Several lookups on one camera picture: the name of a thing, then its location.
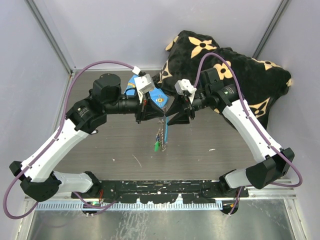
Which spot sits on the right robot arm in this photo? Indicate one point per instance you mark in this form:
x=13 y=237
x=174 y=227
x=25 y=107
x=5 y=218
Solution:
x=272 y=160

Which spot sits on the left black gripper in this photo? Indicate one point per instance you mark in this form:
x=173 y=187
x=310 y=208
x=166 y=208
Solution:
x=148 y=107

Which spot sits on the white blue large keyring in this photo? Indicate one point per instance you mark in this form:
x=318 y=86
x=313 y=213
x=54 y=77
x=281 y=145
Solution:
x=163 y=130

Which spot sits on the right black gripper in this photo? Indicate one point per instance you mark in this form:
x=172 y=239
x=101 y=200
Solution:
x=182 y=107

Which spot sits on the black floral plush pillow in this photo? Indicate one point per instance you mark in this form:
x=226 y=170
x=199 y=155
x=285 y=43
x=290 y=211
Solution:
x=261 y=82

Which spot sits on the bunch of coloured keys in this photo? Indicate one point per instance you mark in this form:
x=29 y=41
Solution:
x=158 y=143

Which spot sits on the blue space print cloth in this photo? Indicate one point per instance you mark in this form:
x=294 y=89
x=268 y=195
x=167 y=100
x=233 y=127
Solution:
x=156 y=95

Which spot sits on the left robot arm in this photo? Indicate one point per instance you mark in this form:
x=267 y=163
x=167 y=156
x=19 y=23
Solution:
x=37 y=176

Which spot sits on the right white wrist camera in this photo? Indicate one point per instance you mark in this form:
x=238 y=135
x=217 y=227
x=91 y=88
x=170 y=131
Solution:
x=185 y=88

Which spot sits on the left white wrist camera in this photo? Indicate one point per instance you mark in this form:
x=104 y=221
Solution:
x=143 y=84

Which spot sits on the slotted cable duct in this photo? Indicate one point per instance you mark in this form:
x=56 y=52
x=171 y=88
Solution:
x=68 y=205

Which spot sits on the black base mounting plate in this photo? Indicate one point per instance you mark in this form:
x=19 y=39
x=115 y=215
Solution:
x=161 y=191

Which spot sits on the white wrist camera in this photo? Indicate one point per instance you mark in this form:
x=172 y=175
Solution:
x=185 y=88
x=143 y=84

